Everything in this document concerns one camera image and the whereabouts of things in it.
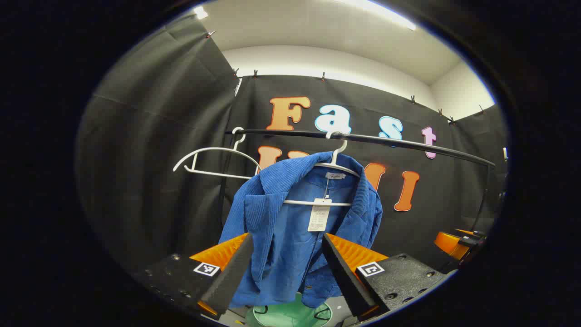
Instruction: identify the large white clothes hanger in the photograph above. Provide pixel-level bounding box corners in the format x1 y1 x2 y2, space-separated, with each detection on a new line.
282 131 362 207

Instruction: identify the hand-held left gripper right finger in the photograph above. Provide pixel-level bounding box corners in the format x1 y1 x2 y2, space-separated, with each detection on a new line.
321 233 457 321

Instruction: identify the small white clothes hanger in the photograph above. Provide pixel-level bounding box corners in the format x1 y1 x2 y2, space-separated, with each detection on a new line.
172 127 261 180

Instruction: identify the green laundry hamper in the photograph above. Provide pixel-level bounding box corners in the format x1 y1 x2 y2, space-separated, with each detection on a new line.
245 292 334 327

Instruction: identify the black clothes rack rail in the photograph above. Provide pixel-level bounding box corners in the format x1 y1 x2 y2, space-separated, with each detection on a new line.
218 129 496 233

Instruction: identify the blue corduroy jacket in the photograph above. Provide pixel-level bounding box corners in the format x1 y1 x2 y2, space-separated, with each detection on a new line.
219 151 383 308

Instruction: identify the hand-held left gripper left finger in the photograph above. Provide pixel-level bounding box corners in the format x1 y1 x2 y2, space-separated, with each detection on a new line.
134 233 255 321

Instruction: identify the black backdrop cloth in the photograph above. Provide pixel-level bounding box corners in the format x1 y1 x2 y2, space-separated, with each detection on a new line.
75 14 509 291

